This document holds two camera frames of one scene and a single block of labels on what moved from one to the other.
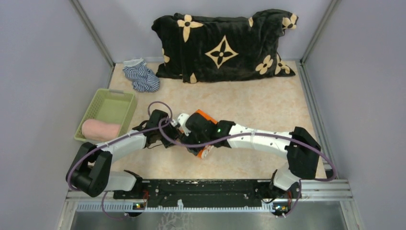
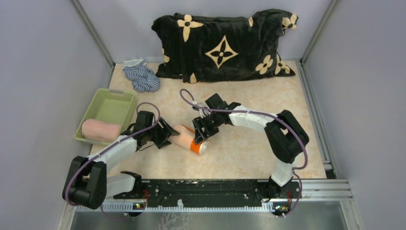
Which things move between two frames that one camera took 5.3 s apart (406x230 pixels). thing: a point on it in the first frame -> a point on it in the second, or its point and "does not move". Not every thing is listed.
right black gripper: (195, 149) -> (201, 135)
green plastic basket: (113, 106) does not move
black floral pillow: (204, 49) does not move
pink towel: (97, 130) does not move
